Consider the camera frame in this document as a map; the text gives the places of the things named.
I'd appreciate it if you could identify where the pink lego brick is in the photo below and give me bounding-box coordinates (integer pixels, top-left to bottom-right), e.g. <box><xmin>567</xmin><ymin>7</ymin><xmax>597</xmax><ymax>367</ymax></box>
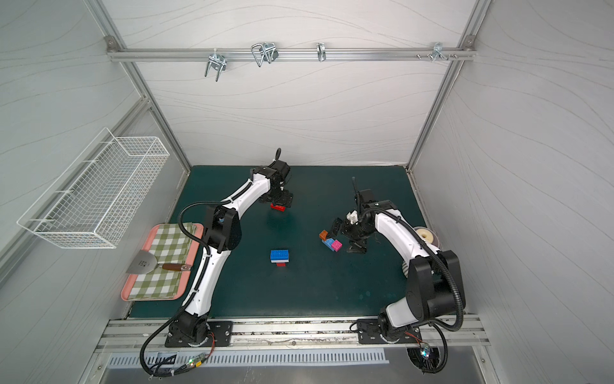
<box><xmin>330</xmin><ymin>240</ymin><xmax>342</xmax><ymax>252</ymax></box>

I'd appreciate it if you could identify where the light blue lego brick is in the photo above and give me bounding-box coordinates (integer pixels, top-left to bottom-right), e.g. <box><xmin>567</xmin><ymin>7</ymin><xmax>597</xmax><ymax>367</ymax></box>
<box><xmin>322</xmin><ymin>238</ymin><xmax>337</xmax><ymax>252</ymax></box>

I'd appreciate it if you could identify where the red sloped lego brick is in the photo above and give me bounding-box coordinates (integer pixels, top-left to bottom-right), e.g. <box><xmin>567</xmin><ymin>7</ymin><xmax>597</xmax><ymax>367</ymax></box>
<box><xmin>270</xmin><ymin>203</ymin><xmax>286</xmax><ymax>212</ymax></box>

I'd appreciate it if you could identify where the dark blue lego brick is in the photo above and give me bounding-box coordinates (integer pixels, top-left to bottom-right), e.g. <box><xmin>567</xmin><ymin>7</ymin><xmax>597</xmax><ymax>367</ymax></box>
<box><xmin>270</xmin><ymin>250</ymin><xmax>289</xmax><ymax>262</ymax></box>

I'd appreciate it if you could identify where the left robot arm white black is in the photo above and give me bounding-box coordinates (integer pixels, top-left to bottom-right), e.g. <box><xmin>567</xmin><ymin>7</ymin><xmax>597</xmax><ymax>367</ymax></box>
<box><xmin>165</xmin><ymin>158</ymin><xmax>294</xmax><ymax>347</ymax></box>

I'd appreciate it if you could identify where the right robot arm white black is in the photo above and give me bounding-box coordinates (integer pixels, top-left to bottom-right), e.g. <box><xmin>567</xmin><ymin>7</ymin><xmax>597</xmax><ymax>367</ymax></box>
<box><xmin>327</xmin><ymin>190</ymin><xmax>466</xmax><ymax>343</ymax></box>

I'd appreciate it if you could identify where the grey ribbed cup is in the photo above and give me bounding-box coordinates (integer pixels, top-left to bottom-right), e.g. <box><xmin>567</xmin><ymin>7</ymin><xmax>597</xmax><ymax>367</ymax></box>
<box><xmin>401</xmin><ymin>261</ymin><xmax>409</xmax><ymax>278</ymax></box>

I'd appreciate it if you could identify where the green table mat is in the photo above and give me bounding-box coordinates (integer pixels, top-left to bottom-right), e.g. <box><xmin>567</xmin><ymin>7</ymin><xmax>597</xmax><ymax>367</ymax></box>
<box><xmin>129</xmin><ymin>165</ymin><xmax>461</xmax><ymax>318</ymax></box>

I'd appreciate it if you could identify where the metal hook clamp middle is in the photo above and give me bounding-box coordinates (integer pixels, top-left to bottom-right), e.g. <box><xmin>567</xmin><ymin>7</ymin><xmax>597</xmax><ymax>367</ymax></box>
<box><xmin>250</xmin><ymin>43</ymin><xmax>279</xmax><ymax>67</ymax></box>

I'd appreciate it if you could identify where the metal hook clamp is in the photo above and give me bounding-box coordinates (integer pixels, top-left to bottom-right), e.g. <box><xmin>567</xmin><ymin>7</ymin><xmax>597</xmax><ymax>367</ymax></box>
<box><xmin>250</xmin><ymin>43</ymin><xmax>279</xmax><ymax>67</ymax></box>
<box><xmin>204</xmin><ymin>50</ymin><xmax>227</xmax><ymax>82</ymax></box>

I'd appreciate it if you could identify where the metal hook clamp left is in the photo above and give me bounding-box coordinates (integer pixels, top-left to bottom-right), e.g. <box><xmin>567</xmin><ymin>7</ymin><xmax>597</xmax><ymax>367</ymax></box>
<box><xmin>204</xmin><ymin>50</ymin><xmax>227</xmax><ymax>82</ymax></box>

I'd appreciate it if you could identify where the green checkered cloth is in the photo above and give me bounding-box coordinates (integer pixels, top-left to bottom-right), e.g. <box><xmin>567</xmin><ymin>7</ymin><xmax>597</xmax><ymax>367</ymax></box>
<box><xmin>128</xmin><ymin>222</ymin><xmax>198</xmax><ymax>301</ymax></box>

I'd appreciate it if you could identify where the aluminium top crossbar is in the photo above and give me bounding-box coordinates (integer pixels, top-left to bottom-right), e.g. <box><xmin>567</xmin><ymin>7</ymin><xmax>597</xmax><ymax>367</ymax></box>
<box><xmin>107</xmin><ymin>46</ymin><xmax>477</xmax><ymax>62</ymax></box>

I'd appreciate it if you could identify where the white vent strip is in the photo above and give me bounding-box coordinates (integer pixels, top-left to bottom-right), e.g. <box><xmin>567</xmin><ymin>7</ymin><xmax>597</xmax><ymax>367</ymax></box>
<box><xmin>107</xmin><ymin>348</ymin><xmax>390</xmax><ymax>369</ymax></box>

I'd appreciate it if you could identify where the metal ring clamp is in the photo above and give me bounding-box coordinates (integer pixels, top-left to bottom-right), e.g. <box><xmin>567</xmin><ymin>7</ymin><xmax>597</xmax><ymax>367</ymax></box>
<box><xmin>316</xmin><ymin>43</ymin><xmax>326</xmax><ymax>62</ymax></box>

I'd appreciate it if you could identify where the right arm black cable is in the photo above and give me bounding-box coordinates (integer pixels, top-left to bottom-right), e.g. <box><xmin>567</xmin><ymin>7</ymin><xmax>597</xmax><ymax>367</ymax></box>
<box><xmin>351</xmin><ymin>176</ymin><xmax>467</xmax><ymax>375</ymax></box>

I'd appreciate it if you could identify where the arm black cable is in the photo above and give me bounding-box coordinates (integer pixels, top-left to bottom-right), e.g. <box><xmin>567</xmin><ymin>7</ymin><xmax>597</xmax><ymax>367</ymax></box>
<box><xmin>351</xmin><ymin>176</ymin><xmax>467</xmax><ymax>375</ymax></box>
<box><xmin>138</xmin><ymin>147</ymin><xmax>284</xmax><ymax>378</ymax></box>

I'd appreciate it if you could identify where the metal spatula wooden handle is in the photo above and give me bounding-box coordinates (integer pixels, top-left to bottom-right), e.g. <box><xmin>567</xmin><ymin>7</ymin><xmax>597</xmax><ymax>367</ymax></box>
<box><xmin>126</xmin><ymin>251</ymin><xmax>192</xmax><ymax>275</ymax></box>

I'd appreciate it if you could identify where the white wire basket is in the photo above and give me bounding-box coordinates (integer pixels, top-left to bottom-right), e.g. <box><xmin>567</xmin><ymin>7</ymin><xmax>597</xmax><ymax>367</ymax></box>
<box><xmin>17</xmin><ymin>128</ymin><xmax>169</xmax><ymax>250</ymax></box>

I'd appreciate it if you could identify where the metal bracket clamp right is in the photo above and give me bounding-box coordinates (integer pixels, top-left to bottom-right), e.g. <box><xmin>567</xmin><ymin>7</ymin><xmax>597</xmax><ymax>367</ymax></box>
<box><xmin>416</xmin><ymin>43</ymin><xmax>458</xmax><ymax>62</ymax></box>

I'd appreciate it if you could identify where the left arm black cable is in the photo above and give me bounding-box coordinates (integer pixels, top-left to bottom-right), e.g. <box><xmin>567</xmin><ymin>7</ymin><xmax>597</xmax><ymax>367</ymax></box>
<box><xmin>138</xmin><ymin>147</ymin><xmax>284</xmax><ymax>378</ymax></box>

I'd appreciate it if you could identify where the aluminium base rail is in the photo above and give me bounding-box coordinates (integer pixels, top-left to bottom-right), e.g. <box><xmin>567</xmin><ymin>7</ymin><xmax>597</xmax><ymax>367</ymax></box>
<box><xmin>94</xmin><ymin>315</ymin><xmax>491</xmax><ymax>353</ymax></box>

